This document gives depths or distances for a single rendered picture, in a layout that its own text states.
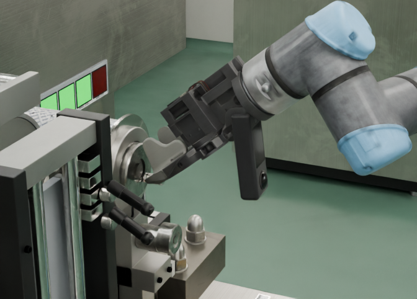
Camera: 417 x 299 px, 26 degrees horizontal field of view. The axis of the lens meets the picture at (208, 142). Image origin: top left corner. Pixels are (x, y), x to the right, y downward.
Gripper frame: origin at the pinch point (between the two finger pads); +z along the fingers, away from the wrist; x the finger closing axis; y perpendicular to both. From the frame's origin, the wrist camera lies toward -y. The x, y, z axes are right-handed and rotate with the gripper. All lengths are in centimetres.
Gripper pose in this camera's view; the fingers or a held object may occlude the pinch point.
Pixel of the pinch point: (159, 178)
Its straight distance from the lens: 122.1
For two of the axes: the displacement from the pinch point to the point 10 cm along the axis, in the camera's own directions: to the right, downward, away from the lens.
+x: -3.9, 3.5, -8.5
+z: -7.1, 4.8, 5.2
